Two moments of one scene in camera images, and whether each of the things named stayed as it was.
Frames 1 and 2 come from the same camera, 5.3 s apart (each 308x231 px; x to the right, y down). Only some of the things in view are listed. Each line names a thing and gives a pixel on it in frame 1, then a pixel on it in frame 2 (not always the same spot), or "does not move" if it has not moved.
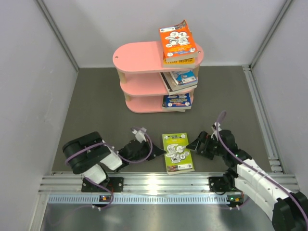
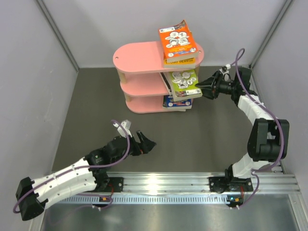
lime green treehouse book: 178,158 → 183,84
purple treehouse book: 170,110 does not move
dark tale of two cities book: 171,84 does not move
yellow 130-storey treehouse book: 188,63 does not move
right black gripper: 205,138 → 215,82
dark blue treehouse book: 178,101 does not move
